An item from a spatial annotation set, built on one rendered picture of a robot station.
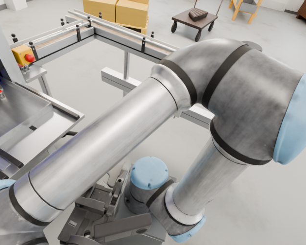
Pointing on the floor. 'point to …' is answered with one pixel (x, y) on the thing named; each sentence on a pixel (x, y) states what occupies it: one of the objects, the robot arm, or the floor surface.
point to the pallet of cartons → (120, 12)
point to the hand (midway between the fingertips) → (128, 167)
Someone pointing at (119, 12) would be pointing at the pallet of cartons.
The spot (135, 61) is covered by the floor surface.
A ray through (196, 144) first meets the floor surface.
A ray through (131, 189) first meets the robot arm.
